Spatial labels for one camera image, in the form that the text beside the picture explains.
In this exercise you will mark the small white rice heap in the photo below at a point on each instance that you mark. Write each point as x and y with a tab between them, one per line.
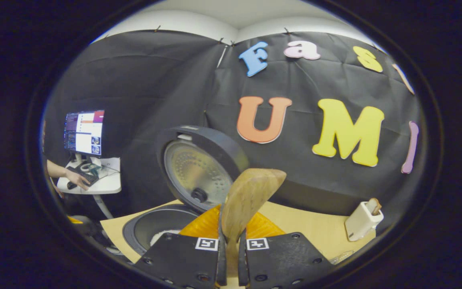
163	237

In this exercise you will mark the toast bread slice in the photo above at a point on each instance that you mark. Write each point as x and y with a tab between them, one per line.
374	205

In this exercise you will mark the grey rice cooker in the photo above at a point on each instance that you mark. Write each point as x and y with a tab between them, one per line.
215	144

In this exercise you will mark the white toaster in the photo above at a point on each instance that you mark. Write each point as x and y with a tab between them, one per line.
361	222

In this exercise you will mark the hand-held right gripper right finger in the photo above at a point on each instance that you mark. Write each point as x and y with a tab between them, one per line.
242	261

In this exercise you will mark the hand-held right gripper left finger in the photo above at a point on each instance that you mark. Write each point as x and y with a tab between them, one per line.
221	261

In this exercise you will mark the black keyboard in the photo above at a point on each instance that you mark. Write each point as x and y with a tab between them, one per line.
90	176

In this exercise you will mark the small white table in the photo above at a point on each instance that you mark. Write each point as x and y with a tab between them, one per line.
106	186

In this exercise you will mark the computer monitor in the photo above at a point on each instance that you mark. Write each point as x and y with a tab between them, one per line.
84	132

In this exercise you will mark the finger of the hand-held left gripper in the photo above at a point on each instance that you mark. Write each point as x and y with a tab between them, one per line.
74	220

